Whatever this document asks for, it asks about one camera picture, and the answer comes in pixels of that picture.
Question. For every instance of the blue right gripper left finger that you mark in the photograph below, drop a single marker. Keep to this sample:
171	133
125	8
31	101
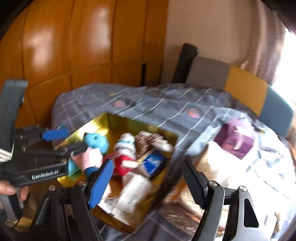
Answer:
98	179

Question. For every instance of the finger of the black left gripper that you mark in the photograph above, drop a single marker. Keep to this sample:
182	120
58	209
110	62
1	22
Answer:
72	149

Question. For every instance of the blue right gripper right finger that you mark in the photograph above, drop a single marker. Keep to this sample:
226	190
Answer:
197	183

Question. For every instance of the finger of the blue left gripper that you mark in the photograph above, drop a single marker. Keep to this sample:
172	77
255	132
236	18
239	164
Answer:
51	135

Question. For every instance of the teal knitted plush toy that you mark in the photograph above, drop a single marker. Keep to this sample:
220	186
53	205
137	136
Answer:
97	146

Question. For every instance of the person left hand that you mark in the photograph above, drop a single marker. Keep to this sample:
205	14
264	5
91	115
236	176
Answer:
7	189

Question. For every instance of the red plush toy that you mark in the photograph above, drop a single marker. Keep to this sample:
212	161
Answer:
123	156

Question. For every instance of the blue tissue pack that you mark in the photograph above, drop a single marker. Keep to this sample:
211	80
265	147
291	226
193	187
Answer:
152	164

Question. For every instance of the gold open storage box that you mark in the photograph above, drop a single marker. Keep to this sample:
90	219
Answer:
113	126

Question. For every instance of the grey checked bed quilt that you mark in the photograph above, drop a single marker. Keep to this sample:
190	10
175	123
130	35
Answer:
196	115

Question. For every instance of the purple cardboard box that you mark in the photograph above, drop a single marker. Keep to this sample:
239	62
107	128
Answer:
236	137

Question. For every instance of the brown white rolled socks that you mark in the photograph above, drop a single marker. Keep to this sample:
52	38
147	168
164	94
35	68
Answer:
146	141

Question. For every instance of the wooden wardrobe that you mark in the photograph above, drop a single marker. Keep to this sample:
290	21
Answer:
58	46

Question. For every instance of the grey yellow blue headboard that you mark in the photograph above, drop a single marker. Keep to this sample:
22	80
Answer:
253	92

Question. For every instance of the black rolled mat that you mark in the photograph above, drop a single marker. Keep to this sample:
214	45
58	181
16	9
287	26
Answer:
186	57

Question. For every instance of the pink curtain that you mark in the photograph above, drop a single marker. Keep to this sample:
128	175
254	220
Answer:
265	48

